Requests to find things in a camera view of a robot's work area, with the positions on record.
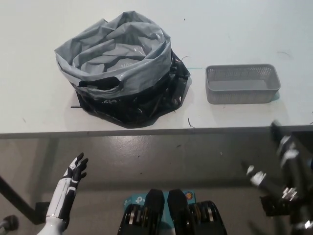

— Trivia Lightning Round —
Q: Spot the grey rectangular perforated plastic container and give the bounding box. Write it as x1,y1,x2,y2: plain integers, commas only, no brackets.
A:
205,64,281,105

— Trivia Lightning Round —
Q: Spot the black metal table leg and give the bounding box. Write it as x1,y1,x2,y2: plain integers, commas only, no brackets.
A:
0,175,44,225

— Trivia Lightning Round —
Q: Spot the dark right robot hand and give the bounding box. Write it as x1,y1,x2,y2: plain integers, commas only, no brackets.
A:
241,119,313,197

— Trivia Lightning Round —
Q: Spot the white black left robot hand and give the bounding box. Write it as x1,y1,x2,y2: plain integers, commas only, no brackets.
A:
45,152,89,220

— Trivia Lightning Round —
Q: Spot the grey and black plastic bag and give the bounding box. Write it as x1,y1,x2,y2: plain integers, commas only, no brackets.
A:
53,11,192,129

